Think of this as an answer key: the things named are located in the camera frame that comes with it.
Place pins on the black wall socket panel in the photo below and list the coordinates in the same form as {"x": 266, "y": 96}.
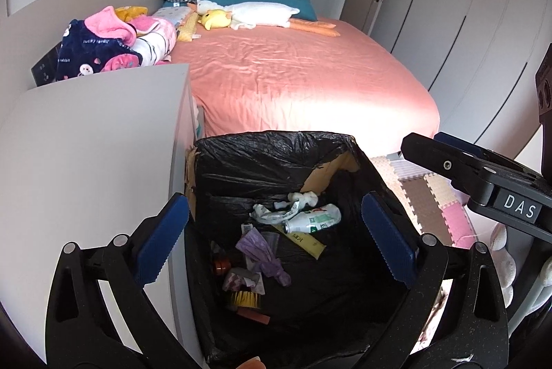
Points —
{"x": 45, "y": 67}

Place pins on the bed with pink sheet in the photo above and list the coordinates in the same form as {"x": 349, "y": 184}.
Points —
{"x": 302, "y": 84}

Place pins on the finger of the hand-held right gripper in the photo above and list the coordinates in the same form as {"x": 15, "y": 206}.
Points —
{"x": 483, "y": 153}
{"x": 446, "y": 164}

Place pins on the white tissue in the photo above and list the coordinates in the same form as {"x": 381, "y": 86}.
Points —
{"x": 304, "y": 196}

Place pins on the white pink striped blanket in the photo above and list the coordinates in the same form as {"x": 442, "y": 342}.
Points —
{"x": 151, "y": 39}

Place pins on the blue white pillow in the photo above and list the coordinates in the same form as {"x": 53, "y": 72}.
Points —
{"x": 172, "y": 13}

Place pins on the yellow snack packet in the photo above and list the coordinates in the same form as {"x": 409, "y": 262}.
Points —
{"x": 302, "y": 242}

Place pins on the pink white wrapper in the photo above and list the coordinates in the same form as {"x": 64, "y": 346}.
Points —
{"x": 241, "y": 278}

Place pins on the navy rabbit print blanket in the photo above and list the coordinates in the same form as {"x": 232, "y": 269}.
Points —
{"x": 82, "y": 50}

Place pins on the pink fleece blanket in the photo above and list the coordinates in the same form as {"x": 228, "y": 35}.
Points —
{"x": 108, "y": 24}

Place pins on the person's right hand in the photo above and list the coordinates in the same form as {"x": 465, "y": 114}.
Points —
{"x": 505, "y": 265}

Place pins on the pastel foam puzzle mat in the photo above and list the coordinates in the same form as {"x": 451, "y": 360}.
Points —
{"x": 431, "y": 196}

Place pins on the orange yellow plush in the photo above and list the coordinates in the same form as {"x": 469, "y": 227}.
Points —
{"x": 129, "y": 12}

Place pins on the yellow bristle brush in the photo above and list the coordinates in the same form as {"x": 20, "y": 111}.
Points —
{"x": 241, "y": 298}

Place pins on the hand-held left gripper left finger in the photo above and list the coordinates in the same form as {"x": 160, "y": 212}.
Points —
{"x": 164, "y": 239}

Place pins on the white wardrobe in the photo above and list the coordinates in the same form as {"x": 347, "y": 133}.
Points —
{"x": 474, "y": 28}

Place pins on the orange sticky note pad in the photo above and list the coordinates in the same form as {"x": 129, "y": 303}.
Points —
{"x": 254, "y": 315}

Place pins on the cardboard bin with black bag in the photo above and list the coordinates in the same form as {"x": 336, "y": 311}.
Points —
{"x": 345, "y": 308}

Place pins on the yellow knit cloth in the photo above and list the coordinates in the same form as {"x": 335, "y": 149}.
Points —
{"x": 187, "y": 28}

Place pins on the white goose plush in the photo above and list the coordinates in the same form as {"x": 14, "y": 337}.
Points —
{"x": 258, "y": 13}

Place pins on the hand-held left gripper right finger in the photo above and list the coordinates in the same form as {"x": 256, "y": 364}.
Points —
{"x": 388, "y": 242}

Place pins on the white milk bottle green print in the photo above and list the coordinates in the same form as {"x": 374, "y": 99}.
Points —
{"x": 315, "y": 218}

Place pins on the purple plastic bag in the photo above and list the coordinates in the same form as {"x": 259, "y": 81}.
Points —
{"x": 263, "y": 257}

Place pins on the pink floral fabric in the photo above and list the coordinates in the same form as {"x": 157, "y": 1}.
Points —
{"x": 120, "y": 61}

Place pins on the clear plastic cup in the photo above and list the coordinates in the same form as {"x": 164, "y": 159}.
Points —
{"x": 271, "y": 239}

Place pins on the yellow duck plush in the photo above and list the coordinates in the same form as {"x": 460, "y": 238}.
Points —
{"x": 214, "y": 19}

